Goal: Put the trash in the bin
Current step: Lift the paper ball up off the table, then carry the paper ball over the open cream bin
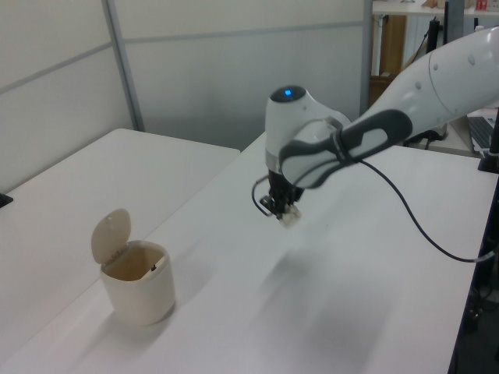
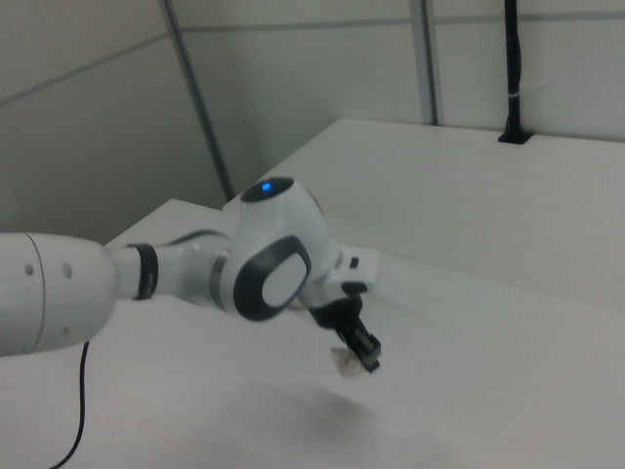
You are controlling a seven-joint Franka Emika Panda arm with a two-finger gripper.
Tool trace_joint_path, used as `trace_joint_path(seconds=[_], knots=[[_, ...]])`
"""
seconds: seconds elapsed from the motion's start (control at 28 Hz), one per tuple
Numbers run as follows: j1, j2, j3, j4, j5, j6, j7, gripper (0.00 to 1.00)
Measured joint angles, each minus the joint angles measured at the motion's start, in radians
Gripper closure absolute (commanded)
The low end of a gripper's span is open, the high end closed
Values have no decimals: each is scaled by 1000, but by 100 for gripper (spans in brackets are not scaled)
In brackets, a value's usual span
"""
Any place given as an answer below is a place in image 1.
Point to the small white lidded bin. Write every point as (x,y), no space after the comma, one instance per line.
(140,296)

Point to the black keyboard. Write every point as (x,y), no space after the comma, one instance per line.
(480,134)

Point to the grey partition post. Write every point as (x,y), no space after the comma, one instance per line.
(124,66)

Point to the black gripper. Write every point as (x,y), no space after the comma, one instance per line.
(280,185)

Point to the wooden cabinet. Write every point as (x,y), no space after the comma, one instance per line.
(391,46)

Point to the white paper trash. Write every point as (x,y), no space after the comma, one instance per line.
(291,220)

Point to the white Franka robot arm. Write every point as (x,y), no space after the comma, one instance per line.
(448,78)

